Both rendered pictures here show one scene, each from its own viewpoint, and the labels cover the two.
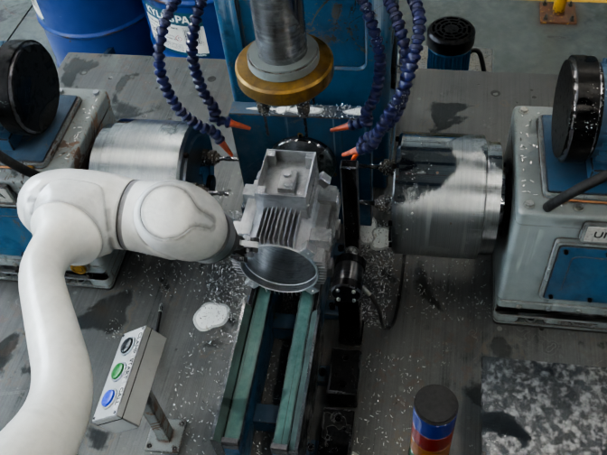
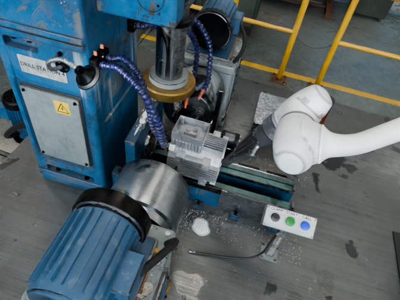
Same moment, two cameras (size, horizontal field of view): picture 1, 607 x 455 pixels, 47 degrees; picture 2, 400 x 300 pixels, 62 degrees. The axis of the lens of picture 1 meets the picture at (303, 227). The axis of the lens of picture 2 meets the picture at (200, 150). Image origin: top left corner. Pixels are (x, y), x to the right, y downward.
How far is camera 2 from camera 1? 1.38 m
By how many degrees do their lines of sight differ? 60
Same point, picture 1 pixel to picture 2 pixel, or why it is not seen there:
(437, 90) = not seen: hidden behind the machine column
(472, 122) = not seen: hidden behind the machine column
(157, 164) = (170, 178)
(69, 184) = (306, 127)
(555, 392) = (268, 109)
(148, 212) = (327, 98)
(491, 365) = (257, 121)
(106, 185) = (300, 117)
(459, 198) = (217, 83)
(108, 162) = (159, 204)
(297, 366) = (255, 177)
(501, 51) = not seen: outside the picture
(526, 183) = (219, 63)
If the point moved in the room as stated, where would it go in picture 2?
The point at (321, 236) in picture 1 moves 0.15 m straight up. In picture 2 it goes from (218, 134) to (224, 105)
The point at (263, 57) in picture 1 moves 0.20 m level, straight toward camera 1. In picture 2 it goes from (177, 77) to (238, 82)
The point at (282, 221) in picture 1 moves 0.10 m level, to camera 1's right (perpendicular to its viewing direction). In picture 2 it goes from (214, 140) to (213, 122)
